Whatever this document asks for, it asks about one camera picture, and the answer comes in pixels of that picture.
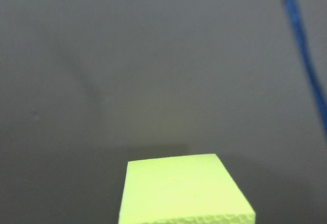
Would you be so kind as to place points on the yellow foam block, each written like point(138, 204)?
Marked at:
point(182, 189)

